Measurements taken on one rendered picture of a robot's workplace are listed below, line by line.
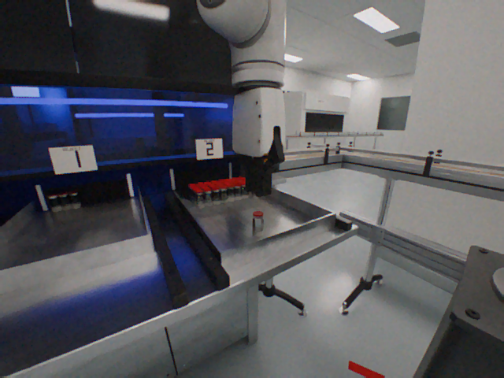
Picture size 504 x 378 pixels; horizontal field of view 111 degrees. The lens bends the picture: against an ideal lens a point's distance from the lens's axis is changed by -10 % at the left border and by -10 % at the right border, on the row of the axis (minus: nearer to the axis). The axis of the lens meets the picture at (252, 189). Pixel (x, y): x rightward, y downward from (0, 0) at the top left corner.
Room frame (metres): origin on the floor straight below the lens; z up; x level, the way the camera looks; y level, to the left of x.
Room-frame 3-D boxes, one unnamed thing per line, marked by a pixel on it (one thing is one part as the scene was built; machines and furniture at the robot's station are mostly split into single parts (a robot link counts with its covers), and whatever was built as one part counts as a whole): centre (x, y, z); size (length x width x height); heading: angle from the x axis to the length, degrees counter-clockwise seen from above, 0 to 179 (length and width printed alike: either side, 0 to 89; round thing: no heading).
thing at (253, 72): (0.35, -0.01, 1.16); 0.09 x 0.08 x 0.03; 32
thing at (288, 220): (0.45, 0.02, 0.90); 0.34 x 0.26 x 0.04; 32
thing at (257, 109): (0.35, -0.01, 1.10); 0.10 x 0.08 x 0.11; 32
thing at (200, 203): (0.52, 0.07, 0.90); 0.18 x 0.02 x 0.05; 122
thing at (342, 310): (1.00, -0.75, 0.07); 0.50 x 0.08 x 0.14; 122
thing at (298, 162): (1.05, -0.23, 0.92); 0.69 x 0.16 x 0.16; 122
